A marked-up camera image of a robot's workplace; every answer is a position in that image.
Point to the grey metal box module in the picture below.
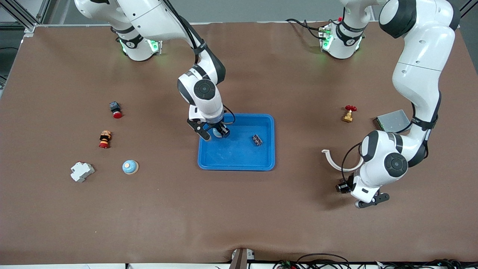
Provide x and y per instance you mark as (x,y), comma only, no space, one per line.
(392,118)

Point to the brown table mat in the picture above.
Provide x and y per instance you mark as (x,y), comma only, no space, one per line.
(239,209)

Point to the white circuit breaker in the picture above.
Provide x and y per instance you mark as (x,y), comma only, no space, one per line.
(81,172)

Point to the blue plastic tray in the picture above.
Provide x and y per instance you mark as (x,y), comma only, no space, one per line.
(237,157)

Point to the red emergency stop button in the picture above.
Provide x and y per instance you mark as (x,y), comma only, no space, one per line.
(117,114)

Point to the white half-round pipe clamp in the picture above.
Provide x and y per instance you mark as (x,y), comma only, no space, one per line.
(336,166)

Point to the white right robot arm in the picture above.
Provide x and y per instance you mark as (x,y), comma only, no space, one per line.
(157,18)

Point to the blue service bell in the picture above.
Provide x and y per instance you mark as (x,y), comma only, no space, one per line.
(216,133)
(130,167)

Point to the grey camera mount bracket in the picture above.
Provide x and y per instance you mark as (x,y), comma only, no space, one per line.
(239,259)

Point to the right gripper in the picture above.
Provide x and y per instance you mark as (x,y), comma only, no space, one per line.
(222,129)

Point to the dark brown electrolytic capacitor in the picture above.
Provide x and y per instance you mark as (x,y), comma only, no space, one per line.
(257,140)
(346,187)

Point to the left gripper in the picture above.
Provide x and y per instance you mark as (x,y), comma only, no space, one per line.
(342,187)

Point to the aluminium frame profile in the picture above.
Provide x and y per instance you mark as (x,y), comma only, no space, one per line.
(468,7)
(30,28)

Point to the red yellow stacked push button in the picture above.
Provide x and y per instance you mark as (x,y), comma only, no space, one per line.
(105,140)

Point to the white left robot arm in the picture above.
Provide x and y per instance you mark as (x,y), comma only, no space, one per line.
(418,74)

